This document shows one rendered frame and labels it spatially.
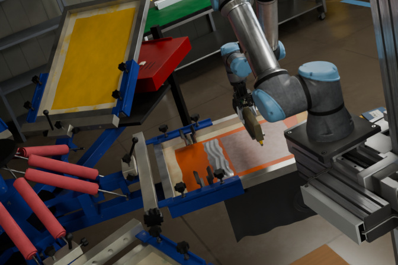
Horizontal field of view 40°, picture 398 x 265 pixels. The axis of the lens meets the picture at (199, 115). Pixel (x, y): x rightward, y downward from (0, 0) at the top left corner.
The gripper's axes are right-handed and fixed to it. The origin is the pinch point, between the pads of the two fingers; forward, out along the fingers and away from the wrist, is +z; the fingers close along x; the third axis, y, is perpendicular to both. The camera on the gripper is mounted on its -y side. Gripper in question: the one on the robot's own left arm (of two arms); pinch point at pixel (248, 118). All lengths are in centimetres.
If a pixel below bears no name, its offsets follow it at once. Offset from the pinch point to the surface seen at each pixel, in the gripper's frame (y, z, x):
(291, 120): -10.7, 13.6, 20.7
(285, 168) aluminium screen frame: 28.9, 11.5, 4.7
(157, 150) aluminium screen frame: -19.5, 10.0, -42.3
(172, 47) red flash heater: -125, -2, -16
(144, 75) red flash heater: -92, -2, -38
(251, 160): 10.5, 13.6, -5.0
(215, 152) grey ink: -4.2, 12.8, -17.9
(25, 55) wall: -392, 36, -162
